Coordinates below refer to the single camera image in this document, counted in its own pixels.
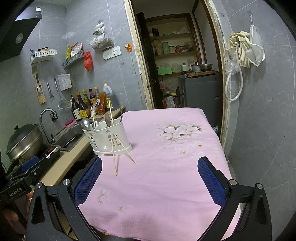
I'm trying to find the white plastic utensil holder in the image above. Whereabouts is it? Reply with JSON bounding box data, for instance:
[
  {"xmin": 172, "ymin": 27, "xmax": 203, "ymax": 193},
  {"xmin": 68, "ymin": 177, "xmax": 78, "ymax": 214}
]
[{"xmin": 84, "ymin": 119, "xmax": 132, "ymax": 156}]

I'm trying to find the wooden chopstick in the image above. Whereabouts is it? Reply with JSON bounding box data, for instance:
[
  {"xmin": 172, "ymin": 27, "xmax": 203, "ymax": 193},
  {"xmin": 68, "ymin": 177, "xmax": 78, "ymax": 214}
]
[
  {"xmin": 117, "ymin": 137, "xmax": 138, "ymax": 165},
  {"xmin": 111, "ymin": 139, "xmax": 118, "ymax": 176}
]

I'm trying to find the steel spoon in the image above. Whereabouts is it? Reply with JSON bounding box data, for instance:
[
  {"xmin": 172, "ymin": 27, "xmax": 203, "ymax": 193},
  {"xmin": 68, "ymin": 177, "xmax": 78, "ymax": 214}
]
[
  {"xmin": 81, "ymin": 118, "xmax": 93, "ymax": 131},
  {"xmin": 104, "ymin": 113, "xmax": 112, "ymax": 127}
]

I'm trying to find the person left hand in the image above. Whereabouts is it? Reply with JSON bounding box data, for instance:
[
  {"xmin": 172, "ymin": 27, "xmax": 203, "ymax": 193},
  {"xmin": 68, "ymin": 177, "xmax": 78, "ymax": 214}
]
[{"xmin": 3, "ymin": 192, "xmax": 33, "ymax": 235}]

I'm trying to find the steel pot with lid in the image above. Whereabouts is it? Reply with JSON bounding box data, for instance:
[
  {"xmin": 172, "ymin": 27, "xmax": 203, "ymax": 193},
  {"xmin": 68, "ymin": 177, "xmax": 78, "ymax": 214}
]
[{"xmin": 6, "ymin": 124, "xmax": 43, "ymax": 163}]

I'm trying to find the steel sink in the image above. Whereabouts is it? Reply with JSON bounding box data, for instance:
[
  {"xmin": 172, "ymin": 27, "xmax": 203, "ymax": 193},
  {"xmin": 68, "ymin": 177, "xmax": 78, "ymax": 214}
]
[{"xmin": 51, "ymin": 121, "xmax": 93, "ymax": 152}]

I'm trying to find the pink floral tablecloth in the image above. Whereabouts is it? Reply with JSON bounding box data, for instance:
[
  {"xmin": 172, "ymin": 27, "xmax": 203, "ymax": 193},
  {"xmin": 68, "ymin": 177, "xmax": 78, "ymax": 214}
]
[{"xmin": 79, "ymin": 108, "xmax": 231, "ymax": 240}]

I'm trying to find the chrome faucet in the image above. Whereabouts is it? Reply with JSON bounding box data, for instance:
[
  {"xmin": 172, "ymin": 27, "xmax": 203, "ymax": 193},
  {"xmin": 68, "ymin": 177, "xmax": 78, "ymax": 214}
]
[{"xmin": 39, "ymin": 108, "xmax": 58, "ymax": 144}]

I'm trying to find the dark soy sauce bottle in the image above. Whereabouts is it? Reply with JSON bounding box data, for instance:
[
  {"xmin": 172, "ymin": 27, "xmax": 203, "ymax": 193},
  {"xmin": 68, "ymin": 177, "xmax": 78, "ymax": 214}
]
[{"xmin": 71, "ymin": 95, "xmax": 82, "ymax": 121}]

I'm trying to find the orange sauce packet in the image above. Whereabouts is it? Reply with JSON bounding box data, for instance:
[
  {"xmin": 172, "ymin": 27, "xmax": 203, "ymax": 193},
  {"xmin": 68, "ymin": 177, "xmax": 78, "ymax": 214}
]
[{"xmin": 96, "ymin": 91, "xmax": 106, "ymax": 115}]

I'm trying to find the large oil jug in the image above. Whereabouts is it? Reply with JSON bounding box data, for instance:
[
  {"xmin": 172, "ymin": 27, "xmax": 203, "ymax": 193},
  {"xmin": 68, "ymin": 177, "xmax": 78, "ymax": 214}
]
[{"xmin": 103, "ymin": 83, "xmax": 119, "ymax": 110}]

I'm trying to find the grey cabinet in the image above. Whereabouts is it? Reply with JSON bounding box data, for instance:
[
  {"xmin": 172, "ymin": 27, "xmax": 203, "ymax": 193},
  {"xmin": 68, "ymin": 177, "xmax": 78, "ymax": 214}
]
[{"xmin": 183, "ymin": 74, "xmax": 222, "ymax": 127}]

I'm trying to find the wooden cutting board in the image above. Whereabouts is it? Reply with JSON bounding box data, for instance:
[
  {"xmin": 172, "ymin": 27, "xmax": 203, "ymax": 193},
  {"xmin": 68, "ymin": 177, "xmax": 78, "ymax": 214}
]
[{"xmin": 34, "ymin": 72, "xmax": 46, "ymax": 105}]

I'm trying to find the steel bowl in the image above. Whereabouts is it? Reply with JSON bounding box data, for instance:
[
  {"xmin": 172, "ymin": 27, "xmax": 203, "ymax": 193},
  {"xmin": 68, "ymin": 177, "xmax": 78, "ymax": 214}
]
[{"xmin": 200, "ymin": 63, "xmax": 213, "ymax": 71}]

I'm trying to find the red plastic bag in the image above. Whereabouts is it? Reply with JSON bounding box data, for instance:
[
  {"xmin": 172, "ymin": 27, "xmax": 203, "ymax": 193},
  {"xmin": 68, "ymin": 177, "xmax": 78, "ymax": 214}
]
[{"xmin": 83, "ymin": 51, "xmax": 93, "ymax": 71}]

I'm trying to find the green box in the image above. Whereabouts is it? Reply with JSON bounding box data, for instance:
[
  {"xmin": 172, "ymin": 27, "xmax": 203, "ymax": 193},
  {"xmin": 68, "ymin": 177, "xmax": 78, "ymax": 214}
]
[{"xmin": 158, "ymin": 67, "xmax": 172, "ymax": 76}]

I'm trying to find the white mesh bag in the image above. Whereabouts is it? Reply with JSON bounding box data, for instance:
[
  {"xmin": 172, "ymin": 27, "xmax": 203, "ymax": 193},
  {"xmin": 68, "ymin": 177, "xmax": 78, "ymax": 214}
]
[{"xmin": 246, "ymin": 14, "xmax": 265, "ymax": 67}]

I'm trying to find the black range hood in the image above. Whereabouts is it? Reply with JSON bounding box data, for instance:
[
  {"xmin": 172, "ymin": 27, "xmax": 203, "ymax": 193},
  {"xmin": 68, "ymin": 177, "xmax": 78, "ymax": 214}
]
[{"xmin": 1, "ymin": 6, "xmax": 42, "ymax": 62}]

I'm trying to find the clear bag of dried goods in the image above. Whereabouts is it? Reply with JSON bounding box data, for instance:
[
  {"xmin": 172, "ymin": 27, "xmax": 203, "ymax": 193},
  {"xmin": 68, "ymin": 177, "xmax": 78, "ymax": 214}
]
[{"xmin": 89, "ymin": 21, "xmax": 113, "ymax": 51}]

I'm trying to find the orange plug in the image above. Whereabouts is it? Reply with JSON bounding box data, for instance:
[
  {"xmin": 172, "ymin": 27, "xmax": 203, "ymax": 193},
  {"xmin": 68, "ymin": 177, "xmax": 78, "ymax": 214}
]
[{"xmin": 125, "ymin": 43, "xmax": 132, "ymax": 52}]

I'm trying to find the white wall box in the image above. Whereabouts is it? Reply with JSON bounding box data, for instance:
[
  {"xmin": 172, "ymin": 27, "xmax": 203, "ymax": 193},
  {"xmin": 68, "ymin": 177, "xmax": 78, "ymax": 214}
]
[{"xmin": 58, "ymin": 74, "xmax": 72, "ymax": 91}]

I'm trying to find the grey wall shelf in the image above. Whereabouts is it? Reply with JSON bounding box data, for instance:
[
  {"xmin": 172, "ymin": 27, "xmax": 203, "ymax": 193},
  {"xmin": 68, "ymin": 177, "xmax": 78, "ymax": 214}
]
[{"xmin": 62, "ymin": 50, "xmax": 84, "ymax": 69}]

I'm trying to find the white wall basket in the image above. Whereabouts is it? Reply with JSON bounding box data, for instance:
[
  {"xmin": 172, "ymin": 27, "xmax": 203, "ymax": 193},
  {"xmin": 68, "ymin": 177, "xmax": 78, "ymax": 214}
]
[{"xmin": 30, "ymin": 49, "xmax": 57, "ymax": 64}]

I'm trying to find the white hose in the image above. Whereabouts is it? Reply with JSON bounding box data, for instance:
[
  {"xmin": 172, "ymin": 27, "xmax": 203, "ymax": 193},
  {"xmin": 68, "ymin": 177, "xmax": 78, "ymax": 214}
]
[{"xmin": 224, "ymin": 41, "xmax": 244, "ymax": 102}]

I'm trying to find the white wall outlet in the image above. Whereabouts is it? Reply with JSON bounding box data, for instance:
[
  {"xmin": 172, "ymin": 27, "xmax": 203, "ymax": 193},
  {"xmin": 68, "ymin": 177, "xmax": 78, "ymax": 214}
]
[{"xmin": 103, "ymin": 46, "xmax": 121, "ymax": 60}]

